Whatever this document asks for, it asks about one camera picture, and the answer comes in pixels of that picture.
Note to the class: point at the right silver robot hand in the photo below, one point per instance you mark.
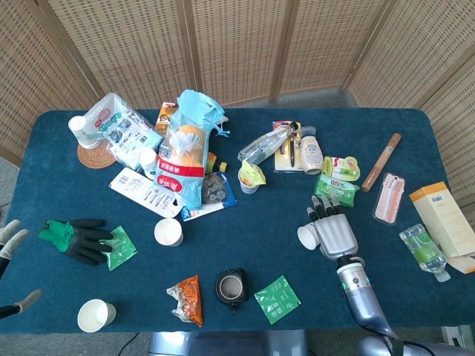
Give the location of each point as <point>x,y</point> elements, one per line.
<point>335,233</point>

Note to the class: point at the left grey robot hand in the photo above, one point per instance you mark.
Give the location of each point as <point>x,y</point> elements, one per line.
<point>11,237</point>

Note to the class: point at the plain white paper cup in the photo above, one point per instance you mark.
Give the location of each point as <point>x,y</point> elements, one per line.
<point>307,237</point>
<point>167,230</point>
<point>92,315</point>

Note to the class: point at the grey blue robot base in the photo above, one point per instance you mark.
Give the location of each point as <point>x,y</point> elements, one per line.
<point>228,345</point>

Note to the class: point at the green lidded yogurt cup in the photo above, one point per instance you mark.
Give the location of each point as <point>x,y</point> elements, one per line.
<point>248,185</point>

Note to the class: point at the white cup stack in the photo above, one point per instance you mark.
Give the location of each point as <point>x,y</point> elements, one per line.
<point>79,128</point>

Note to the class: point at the green wet wipes pack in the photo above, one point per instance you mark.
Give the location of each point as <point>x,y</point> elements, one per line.
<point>334,185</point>

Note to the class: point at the pink toothbrush pack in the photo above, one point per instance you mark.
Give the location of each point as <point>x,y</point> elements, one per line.
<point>387,202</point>

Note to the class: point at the green lip balm card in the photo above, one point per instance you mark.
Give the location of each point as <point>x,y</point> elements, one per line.
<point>345,168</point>

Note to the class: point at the green black work glove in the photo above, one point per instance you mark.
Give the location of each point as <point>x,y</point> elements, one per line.
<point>83,241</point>

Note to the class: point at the beige squeeze sauce bottle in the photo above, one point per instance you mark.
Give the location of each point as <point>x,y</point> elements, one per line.
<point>311,154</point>

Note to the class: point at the wooden rolling pin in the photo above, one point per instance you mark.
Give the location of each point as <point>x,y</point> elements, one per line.
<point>381,162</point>

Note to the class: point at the cutlery on yellow card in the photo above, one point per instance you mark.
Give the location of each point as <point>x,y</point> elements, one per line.
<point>287,159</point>

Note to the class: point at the green tea sachet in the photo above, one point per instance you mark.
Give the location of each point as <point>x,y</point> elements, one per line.
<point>276,299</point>
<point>122,252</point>

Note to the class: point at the green label water bottle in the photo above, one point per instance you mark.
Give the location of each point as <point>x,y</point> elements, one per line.
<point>425,250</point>

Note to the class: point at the yellow cardboard box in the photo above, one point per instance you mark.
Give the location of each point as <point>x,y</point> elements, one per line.
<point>441,215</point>

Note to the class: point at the clear plastic bottle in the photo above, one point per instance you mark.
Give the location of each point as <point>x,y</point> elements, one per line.
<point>263,146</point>

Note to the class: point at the round woven coaster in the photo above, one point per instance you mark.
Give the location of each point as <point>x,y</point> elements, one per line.
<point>94,158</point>

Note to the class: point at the small black teapot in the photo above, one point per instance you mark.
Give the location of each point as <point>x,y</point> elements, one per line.
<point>230,287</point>

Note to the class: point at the blue blister card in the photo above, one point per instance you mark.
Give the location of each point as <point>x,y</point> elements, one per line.
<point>215,189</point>

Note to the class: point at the white cutlery blister card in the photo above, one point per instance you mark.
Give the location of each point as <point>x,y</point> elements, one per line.
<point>141,187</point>

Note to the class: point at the small green bottle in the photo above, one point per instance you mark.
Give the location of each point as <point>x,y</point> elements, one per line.
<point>213,161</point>

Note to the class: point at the clear plastic packaging bag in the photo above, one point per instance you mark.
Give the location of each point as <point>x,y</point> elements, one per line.
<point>111,122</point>

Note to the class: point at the white pill bottle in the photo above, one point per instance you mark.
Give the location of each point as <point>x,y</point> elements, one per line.
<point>148,159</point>

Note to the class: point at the orange snack packet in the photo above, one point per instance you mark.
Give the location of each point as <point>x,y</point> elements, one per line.
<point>189,296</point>

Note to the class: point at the light blue tissue pack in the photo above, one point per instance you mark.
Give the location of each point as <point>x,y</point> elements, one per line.
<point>148,142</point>

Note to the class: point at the large blue snack bag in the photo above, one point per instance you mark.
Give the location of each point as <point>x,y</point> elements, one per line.
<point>182,152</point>

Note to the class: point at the small orange box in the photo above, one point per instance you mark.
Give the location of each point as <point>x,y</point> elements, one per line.
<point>165,116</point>

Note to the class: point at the woven rattan folding screen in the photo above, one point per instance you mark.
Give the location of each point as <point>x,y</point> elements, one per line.
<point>237,44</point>

